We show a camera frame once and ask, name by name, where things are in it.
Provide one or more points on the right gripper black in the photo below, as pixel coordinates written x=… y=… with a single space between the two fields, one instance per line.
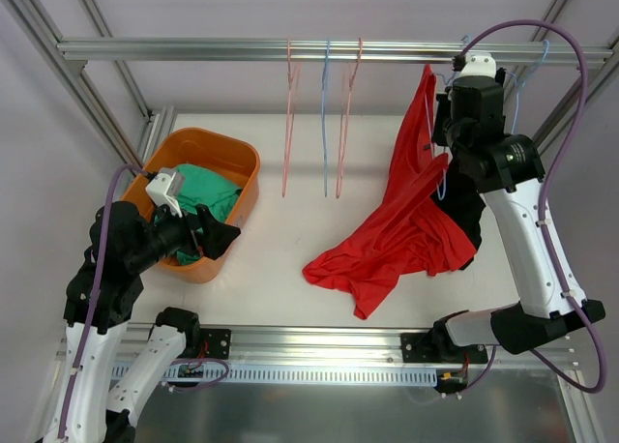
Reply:
x=440 y=125

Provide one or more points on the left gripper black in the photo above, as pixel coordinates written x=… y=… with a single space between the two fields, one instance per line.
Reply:
x=196 y=233

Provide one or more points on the green tank top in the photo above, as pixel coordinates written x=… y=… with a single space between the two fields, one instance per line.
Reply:
x=205 y=187

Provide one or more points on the blue hanger of red top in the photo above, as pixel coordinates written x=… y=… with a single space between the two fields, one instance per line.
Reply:
x=442 y=181

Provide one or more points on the pink hanger of green top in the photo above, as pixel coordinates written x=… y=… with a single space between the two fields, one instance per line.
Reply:
x=349 y=75

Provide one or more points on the red tank top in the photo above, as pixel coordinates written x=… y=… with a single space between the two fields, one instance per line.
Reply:
x=408 y=232

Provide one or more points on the blue hanger of grey top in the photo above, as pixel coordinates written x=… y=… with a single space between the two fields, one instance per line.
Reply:
x=323 y=115

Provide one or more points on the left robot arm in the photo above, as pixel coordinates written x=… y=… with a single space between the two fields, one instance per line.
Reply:
x=91 y=407

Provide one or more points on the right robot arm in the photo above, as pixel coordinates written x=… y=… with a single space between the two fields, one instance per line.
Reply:
x=506 y=170

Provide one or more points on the blue hanger of black top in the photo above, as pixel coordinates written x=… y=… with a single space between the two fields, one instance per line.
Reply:
x=520 y=83

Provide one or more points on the black tank top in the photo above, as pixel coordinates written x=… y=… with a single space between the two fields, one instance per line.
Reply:
x=464 y=206

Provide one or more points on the orange plastic tub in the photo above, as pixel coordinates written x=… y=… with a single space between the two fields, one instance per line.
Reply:
x=233 y=159

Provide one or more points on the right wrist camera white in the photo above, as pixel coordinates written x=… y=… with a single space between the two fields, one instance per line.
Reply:
x=474 y=69

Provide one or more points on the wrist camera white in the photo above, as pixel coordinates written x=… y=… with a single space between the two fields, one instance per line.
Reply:
x=164 y=187
x=474 y=69

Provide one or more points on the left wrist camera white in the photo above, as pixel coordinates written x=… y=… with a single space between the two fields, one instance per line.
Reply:
x=164 y=187

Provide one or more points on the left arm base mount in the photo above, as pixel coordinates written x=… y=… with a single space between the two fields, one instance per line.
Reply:
x=215 y=343

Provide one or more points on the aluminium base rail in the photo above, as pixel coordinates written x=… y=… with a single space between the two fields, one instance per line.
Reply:
x=352 y=347

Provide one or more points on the slotted white cable duct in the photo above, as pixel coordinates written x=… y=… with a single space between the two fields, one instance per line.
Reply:
x=306 y=375

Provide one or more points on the aluminium hanging rail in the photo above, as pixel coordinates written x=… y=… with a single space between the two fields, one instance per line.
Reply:
x=275 y=50

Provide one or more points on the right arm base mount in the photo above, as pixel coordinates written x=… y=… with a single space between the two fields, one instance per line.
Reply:
x=470 y=363

